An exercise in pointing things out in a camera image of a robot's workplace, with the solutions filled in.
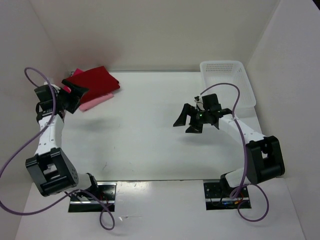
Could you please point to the dark red t shirt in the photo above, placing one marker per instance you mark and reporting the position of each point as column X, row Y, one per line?
column 98, row 80

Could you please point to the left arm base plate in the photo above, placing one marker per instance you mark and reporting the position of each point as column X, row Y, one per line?
column 107, row 195

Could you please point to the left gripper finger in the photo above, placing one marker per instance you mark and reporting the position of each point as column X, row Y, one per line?
column 73, row 106
column 75, row 90

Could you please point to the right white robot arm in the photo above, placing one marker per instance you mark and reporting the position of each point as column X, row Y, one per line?
column 263, row 159

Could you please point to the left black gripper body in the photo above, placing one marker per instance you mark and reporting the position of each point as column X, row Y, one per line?
column 64, row 97

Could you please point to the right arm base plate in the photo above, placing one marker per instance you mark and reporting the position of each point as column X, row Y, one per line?
column 216, row 199

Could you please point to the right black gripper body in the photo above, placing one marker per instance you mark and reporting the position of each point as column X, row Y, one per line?
column 200, row 117

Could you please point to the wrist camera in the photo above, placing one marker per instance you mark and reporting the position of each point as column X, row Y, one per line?
column 44, row 92
column 208, row 102

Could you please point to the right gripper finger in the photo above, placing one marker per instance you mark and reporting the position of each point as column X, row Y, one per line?
column 186, row 111
column 194, row 129

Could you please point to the white plastic basket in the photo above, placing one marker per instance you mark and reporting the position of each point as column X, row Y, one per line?
column 228, row 80

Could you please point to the magenta t shirt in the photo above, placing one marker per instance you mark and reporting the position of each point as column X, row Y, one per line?
column 76, row 72

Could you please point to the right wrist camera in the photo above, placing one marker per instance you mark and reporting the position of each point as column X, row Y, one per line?
column 208, row 102

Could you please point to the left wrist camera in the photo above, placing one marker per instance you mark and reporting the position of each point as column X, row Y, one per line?
column 44, row 92

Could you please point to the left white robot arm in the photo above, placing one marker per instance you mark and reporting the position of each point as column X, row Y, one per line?
column 50, row 169

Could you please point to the light pink t shirt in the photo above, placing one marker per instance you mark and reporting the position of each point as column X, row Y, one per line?
column 93, row 103

